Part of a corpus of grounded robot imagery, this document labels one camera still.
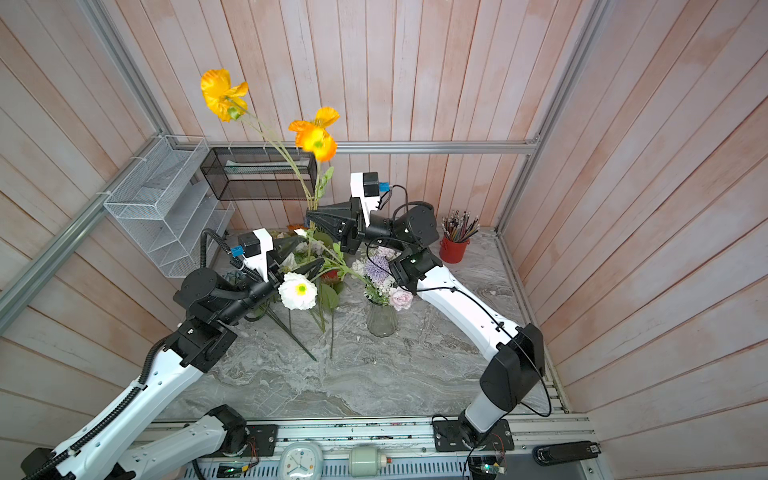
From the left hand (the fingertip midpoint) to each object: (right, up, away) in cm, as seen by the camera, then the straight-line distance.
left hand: (313, 254), depth 58 cm
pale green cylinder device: (+10, -45, +6) cm, 47 cm away
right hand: (0, +6, -6) cm, 8 cm away
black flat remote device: (+53, -46, +9) cm, 70 cm away
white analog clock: (-5, -48, +11) cm, 50 cm away
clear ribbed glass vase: (+14, -21, +37) cm, 45 cm away
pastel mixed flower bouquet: (+12, -4, +13) cm, 18 cm away
